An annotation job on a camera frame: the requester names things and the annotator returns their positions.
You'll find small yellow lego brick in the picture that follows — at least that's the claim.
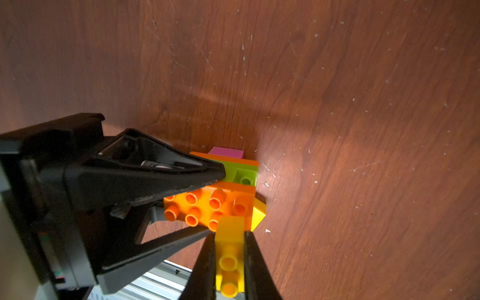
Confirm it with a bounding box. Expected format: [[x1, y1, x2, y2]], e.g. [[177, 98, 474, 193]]
[[251, 197, 267, 232]]

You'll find aluminium rail frame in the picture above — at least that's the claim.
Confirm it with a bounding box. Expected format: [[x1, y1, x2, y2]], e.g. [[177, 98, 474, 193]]
[[87, 261, 191, 300]]

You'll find pink lego brick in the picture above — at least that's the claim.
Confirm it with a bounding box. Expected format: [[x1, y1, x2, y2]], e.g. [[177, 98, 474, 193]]
[[209, 146, 244, 159]]

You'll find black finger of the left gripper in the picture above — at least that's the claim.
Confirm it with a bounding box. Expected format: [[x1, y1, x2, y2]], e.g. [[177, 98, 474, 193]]
[[97, 227, 211, 295], [64, 129, 226, 211]]

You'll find long green lego brick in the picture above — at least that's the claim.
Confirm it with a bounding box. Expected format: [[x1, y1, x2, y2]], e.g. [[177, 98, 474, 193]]
[[216, 160, 259, 187]]

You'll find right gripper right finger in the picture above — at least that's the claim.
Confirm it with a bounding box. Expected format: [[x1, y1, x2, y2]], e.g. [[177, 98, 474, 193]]
[[244, 231, 282, 300]]

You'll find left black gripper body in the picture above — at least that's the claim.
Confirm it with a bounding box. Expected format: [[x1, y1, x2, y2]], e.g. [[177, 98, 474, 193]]
[[1, 113, 150, 291]]

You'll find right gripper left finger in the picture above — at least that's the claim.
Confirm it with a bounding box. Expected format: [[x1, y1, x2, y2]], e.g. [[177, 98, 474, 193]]
[[179, 234, 216, 300]]

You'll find yellow lego brick front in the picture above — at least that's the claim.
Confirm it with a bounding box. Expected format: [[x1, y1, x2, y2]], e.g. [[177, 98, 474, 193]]
[[214, 216, 245, 298]]

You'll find orange lego brick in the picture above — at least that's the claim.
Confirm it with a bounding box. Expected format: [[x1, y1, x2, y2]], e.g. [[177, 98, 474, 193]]
[[164, 181, 256, 232], [190, 151, 259, 167]]

